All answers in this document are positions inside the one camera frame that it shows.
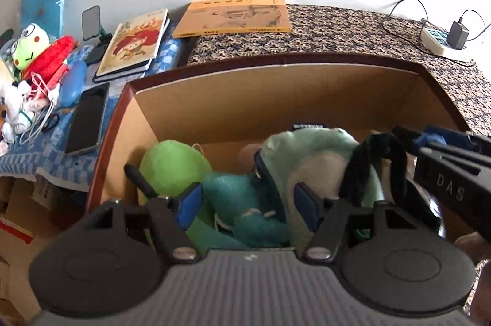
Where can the blue checkered cloth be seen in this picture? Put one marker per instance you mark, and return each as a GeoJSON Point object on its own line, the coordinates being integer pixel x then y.
{"type": "Point", "coordinates": [45, 155]}

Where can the blue pencil bag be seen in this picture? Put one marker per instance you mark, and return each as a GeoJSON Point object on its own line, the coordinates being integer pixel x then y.
{"type": "Point", "coordinates": [48, 14]}

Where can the dark teal cloth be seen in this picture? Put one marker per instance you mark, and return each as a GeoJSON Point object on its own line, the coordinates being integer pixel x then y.
{"type": "Point", "coordinates": [376, 171]}

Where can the right hand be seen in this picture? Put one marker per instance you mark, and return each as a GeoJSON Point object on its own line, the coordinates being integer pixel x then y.
{"type": "Point", "coordinates": [478, 249]}

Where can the yellow book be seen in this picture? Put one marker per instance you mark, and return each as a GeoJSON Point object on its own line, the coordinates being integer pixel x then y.
{"type": "Point", "coordinates": [213, 17]}

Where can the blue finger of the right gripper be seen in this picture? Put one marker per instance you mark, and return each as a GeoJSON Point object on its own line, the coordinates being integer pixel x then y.
{"type": "Point", "coordinates": [412, 141]}

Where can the blue oval object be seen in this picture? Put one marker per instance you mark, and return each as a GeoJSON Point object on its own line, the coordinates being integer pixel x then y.
{"type": "Point", "coordinates": [72, 85]}

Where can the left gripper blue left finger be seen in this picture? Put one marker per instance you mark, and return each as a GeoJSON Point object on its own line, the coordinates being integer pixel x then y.
{"type": "Point", "coordinates": [189, 204]}

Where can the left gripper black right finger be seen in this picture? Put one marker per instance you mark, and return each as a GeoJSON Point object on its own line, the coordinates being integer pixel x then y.
{"type": "Point", "coordinates": [310, 206]}

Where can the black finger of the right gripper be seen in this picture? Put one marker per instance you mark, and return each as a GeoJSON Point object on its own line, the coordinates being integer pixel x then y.
{"type": "Point", "coordinates": [458, 178]}

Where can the red plush toy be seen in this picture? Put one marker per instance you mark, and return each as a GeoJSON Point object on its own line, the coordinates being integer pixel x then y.
{"type": "Point", "coordinates": [52, 63]}

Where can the green plush toy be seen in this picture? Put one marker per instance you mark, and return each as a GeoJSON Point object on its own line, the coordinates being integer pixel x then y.
{"type": "Point", "coordinates": [170, 167]}

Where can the pink teddy bear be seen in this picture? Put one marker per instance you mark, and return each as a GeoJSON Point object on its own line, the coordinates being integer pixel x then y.
{"type": "Point", "coordinates": [246, 156]}

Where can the brown cardboard box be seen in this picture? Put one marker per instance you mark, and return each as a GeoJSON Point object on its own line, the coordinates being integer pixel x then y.
{"type": "Point", "coordinates": [226, 105]}

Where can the red cartoon cover book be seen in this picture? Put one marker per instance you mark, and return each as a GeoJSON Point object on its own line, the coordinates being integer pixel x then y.
{"type": "Point", "coordinates": [133, 46]}

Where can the teal plush toy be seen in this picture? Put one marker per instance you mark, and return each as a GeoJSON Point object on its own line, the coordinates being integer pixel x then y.
{"type": "Point", "coordinates": [244, 212]}

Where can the small standing mirror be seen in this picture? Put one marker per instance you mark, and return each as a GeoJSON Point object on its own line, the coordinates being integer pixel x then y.
{"type": "Point", "coordinates": [91, 25]}

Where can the black power adapter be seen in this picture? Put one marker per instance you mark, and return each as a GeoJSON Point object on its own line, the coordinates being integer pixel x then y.
{"type": "Point", "coordinates": [457, 36]}

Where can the black smartphone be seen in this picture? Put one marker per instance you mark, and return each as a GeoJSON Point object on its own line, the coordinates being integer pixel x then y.
{"type": "Point", "coordinates": [85, 130]}

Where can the green frog plush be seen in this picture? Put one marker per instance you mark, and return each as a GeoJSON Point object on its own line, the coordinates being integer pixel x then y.
{"type": "Point", "coordinates": [32, 42]}

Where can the white dog plush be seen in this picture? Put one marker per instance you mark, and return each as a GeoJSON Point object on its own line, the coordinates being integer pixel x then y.
{"type": "Point", "coordinates": [20, 109]}

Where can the white power strip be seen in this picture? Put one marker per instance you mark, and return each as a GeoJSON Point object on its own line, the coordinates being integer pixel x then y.
{"type": "Point", "coordinates": [435, 41]}

